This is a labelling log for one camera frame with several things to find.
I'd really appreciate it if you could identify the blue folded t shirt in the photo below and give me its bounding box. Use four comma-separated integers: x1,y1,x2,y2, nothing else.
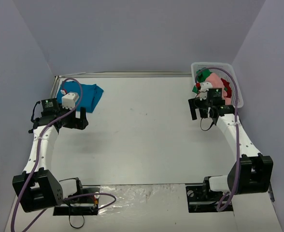
64,81,104,113

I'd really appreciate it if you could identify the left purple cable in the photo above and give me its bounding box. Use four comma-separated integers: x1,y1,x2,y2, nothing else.
10,77,117,231

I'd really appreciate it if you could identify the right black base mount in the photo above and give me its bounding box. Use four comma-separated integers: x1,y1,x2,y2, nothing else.
185,184,223,213

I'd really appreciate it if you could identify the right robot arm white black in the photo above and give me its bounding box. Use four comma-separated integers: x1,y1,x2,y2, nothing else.
188,88,273,200

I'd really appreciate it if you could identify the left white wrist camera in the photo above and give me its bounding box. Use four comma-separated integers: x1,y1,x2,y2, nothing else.
60,90,79,110

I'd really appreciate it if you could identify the green t shirt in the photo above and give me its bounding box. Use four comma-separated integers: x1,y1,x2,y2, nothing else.
192,70,212,94

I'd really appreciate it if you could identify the pink t shirt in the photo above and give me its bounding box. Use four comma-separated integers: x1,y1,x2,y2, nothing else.
196,73,231,105

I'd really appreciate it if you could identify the red t shirt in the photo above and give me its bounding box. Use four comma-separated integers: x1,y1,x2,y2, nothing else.
221,78,232,98

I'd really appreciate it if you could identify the white plastic basket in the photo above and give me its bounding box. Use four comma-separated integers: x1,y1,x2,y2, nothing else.
191,62,243,108

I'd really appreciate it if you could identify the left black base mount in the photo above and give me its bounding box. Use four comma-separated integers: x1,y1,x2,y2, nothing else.
53,196,99,216

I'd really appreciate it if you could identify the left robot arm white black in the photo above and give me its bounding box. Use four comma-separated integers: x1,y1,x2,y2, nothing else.
12,98,88,213

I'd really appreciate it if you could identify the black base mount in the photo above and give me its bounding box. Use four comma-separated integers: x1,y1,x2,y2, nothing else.
185,184,223,213
53,196,99,216

